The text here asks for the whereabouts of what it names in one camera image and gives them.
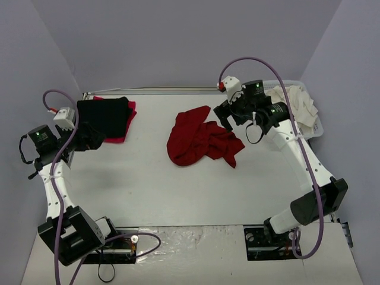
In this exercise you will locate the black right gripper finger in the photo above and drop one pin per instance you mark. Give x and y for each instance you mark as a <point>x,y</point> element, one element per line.
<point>222,110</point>
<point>226,124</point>

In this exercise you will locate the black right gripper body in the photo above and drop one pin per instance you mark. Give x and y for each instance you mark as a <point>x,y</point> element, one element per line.
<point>232,110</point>

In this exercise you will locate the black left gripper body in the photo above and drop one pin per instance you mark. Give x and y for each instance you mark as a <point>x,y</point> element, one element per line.
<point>82,138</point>

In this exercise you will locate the red t-shirt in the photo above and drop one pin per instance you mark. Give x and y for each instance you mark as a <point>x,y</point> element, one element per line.
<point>193,138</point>
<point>113,118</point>

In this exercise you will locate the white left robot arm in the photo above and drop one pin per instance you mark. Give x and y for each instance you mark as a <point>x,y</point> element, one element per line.
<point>68,230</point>

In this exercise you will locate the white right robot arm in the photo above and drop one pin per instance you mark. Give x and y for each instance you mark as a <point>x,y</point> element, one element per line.
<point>323,193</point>

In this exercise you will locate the white t-shirts pile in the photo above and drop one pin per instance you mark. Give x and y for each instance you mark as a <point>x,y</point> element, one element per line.
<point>304,111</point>

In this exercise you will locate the folded black t-shirt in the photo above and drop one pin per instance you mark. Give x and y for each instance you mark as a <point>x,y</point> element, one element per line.
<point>87,110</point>

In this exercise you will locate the folded red t-shirt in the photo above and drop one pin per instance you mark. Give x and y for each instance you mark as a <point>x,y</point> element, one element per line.
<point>113,118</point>

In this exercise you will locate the white plastic laundry basket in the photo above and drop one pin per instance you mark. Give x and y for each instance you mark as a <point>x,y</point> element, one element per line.
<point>273,89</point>

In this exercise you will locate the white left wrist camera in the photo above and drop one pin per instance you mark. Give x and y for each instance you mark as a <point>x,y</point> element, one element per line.
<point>64,118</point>

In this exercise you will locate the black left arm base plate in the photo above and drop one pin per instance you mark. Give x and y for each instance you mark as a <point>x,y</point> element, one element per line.
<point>117,252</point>

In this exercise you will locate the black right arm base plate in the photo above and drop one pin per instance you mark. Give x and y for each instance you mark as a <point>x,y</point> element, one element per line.
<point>259,248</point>

